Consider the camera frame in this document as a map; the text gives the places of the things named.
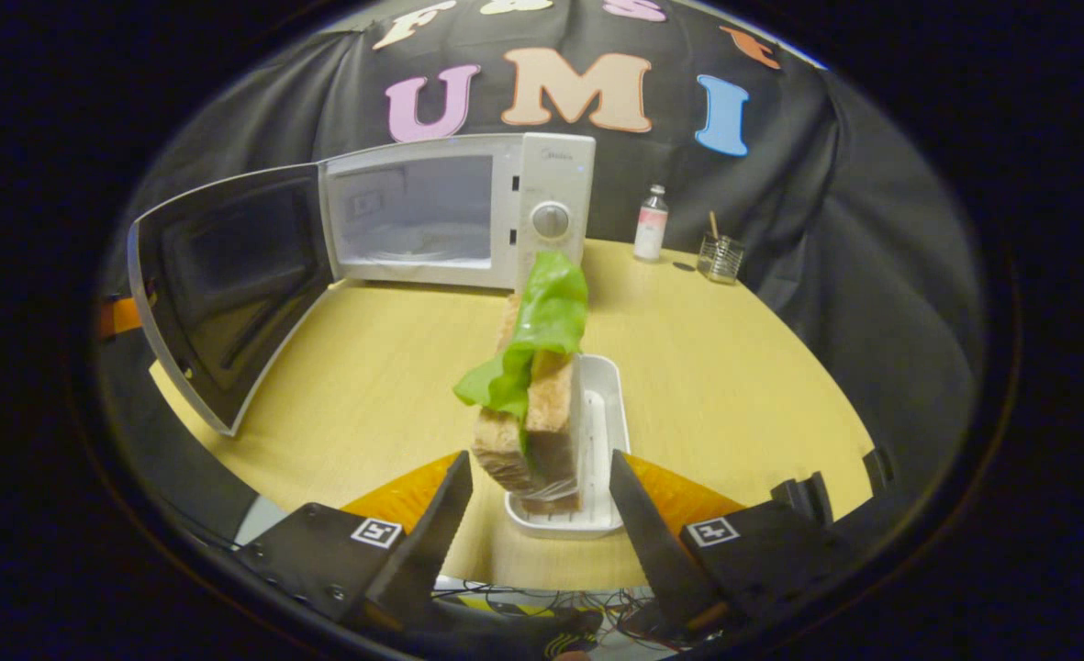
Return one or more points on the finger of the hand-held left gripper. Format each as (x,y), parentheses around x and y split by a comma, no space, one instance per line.
(121,317)

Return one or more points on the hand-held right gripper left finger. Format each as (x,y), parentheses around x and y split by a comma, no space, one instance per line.
(436,537)

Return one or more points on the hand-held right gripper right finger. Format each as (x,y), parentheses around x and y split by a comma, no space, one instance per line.
(656,551)

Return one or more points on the bread and lettuce sandwich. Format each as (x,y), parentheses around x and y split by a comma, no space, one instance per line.
(551,321)

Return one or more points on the white microwave oven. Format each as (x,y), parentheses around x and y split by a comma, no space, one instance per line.
(555,174)

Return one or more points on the white plastic tray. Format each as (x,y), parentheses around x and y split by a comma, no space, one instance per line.
(601,413)

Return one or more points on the black table edge clamp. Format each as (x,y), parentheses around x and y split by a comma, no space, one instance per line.
(803,500)
(879,468)

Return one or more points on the small glass jar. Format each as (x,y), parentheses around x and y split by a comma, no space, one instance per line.
(720,262)

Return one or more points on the clear bottle with pink label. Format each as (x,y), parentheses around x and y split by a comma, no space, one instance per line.
(650,229)

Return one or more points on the wooden stick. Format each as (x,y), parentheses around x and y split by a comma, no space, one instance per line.
(714,225)

